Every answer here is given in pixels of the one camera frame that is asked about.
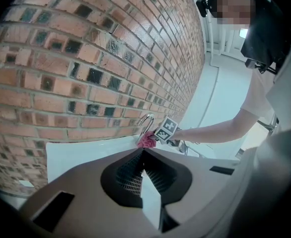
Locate pink cloth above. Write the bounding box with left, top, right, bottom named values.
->
left=137, top=130, right=157, bottom=149

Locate black chest monitor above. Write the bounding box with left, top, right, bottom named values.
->
left=240, top=0, right=291, bottom=68

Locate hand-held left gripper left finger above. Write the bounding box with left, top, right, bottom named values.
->
left=101, top=148, right=144, bottom=208

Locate person's white shirt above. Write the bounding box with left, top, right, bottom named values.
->
left=239, top=68, right=278, bottom=124

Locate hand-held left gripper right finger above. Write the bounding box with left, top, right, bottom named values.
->
left=143, top=148, right=193, bottom=205

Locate chrome faucet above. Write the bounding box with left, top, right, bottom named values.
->
left=135, top=113, right=155, bottom=143

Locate white sink basin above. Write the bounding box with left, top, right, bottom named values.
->
left=45, top=135, right=238, bottom=183

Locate person's right forearm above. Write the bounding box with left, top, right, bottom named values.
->
left=176, top=108, right=258, bottom=145

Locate black head camera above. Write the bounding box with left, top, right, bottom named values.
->
left=196, top=0, right=215, bottom=18

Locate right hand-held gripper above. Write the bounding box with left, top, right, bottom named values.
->
left=153, top=117, right=183, bottom=147

